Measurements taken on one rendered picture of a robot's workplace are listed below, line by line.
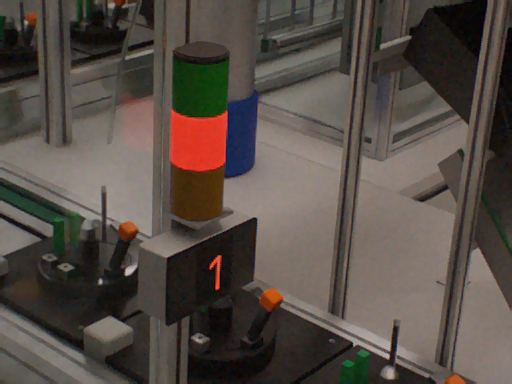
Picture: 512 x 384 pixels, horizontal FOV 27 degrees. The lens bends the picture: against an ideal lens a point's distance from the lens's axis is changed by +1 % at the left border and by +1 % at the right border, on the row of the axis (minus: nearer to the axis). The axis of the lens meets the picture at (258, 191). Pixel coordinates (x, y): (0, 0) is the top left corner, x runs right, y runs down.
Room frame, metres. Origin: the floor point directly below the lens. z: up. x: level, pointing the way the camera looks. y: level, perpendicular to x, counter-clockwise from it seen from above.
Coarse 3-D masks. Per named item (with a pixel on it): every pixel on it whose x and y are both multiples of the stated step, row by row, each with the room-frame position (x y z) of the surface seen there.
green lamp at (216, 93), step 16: (176, 64) 0.88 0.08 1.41; (192, 64) 0.87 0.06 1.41; (208, 64) 0.87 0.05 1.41; (224, 64) 0.88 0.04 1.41; (176, 80) 0.88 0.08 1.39; (192, 80) 0.87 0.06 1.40; (208, 80) 0.87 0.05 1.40; (224, 80) 0.88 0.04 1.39; (176, 96) 0.88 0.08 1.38; (192, 96) 0.87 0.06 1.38; (208, 96) 0.87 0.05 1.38; (224, 96) 0.88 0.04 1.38; (176, 112) 0.88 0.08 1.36; (192, 112) 0.87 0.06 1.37; (208, 112) 0.87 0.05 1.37; (224, 112) 0.89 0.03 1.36
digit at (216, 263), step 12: (228, 240) 0.89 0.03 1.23; (204, 252) 0.87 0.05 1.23; (216, 252) 0.88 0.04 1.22; (228, 252) 0.89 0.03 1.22; (204, 264) 0.87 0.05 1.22; (216, 264) 0.88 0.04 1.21; (228, 264) 0.89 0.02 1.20; (204, 276) 0.87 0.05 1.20; (216, 276) 0.88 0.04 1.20; (228, 276) 0.89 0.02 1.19; (204, 288) 0.87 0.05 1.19; (216, 288) 0.88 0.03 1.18; (228, 288) 0.89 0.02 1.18; (204, 300) 0.87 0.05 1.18
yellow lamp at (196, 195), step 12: (180, 168) 0.88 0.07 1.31; (216, 168) 0.88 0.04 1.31; (180, 180) 0.87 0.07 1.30; (192, 180) 0.87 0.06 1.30; (204, 180) 0.87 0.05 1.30; (216, 180) 0.88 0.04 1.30; (180, 192) 0.87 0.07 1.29; (192, 192) 0.87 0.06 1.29; (204, 192) 0.87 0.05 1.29; (216, 192) 0.88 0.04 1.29; (180, 204) 0.87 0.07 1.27; (192, 204) 0.87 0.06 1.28; (204, 204) 0.87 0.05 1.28; (216, 204) 0.88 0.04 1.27; (180, 216) 0.87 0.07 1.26; (192, 216) 0.87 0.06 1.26; (204, 216) 0.87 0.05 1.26; (216, 216) 0.88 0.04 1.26
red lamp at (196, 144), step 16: (176, 128) 0.88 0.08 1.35; (192, 128) 0.87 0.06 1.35; (208, 128) 0.87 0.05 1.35; (224, 128) 0.89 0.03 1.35; (176, 144) 0.88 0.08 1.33; (192, 144) 0.87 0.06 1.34; (208, 144) 0.87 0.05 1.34; (224, 144) 0.89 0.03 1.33; (176, 160) 0.88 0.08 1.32; (192, 160) 0.87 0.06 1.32; (208, 160) 0.87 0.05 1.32; (224, 160) 0.89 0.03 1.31
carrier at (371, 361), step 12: (396, 324) 1.03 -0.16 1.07; (396, 336) 1.03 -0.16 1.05; (360, 348) 1.13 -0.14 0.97; (396, 348) 1.03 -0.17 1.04; (336, 360) 1.10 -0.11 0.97; (348, 360) 0.99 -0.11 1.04; (360, 360) 1.00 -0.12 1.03; (372, 360) 1.10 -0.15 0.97; (384, 360) 1.10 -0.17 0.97; (324, 372) 1.07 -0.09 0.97; (336, 372) 1.07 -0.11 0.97; (348, 372) 0.98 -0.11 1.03; (360, 372) 1.00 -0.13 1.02; (372, 372) 1.08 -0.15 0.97; (384, 372) 0.96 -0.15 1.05; (396, 372) 0.97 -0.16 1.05; (408, 372) 1.08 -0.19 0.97
